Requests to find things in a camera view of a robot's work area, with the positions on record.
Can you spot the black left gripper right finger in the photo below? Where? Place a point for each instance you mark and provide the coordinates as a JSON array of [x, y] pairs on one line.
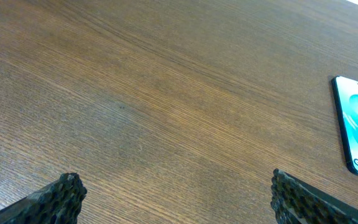
[[295, 201]]

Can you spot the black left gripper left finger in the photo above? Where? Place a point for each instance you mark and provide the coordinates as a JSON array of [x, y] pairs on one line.
[[57, 203]]

